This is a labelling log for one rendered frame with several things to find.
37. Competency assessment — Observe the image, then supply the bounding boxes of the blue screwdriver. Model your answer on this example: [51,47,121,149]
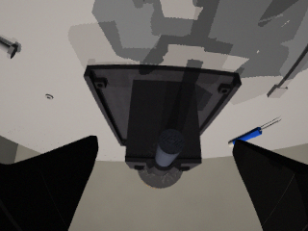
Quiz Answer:
[228,119,282,147]

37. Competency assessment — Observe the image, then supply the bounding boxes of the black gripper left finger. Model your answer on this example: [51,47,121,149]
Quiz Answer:
[0,136,98,231]

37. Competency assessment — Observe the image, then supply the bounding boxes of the black rectangular base plate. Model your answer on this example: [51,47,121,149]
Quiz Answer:
[84,64,242,176]

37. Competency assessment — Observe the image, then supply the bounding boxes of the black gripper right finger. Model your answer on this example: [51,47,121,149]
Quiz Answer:
[232,140,308,231]

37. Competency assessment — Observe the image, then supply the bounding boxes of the dark grey bolt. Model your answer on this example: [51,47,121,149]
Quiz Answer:
[0,40,18,59]

